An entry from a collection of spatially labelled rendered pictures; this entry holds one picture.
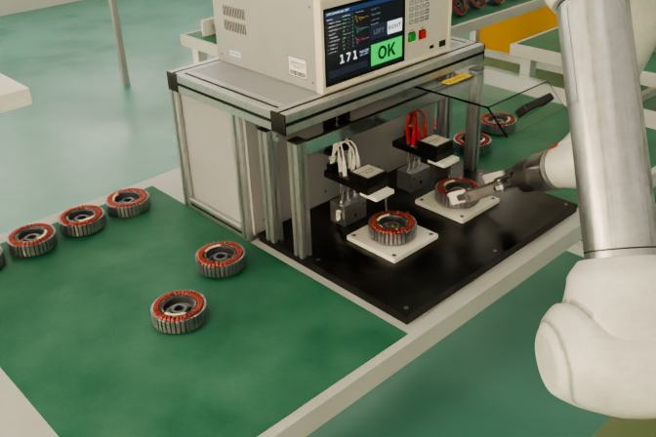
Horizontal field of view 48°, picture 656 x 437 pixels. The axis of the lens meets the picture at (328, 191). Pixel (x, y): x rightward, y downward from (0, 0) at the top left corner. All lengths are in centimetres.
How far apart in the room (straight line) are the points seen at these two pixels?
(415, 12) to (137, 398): 104
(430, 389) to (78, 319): 125
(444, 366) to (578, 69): 162
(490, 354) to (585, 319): 163
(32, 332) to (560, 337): 105
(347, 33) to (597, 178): 75
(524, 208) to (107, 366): 104
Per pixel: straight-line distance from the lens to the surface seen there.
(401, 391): 247
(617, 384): 102
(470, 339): 269
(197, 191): 194
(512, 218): 185
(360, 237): 172
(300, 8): 162
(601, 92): 109
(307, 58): 163
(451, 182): 191
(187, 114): 186
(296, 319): 152
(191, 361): 146
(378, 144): 199
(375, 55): 171
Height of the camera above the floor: 166
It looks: 27 degrees down
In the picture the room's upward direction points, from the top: 2 degrees counter-clockwise
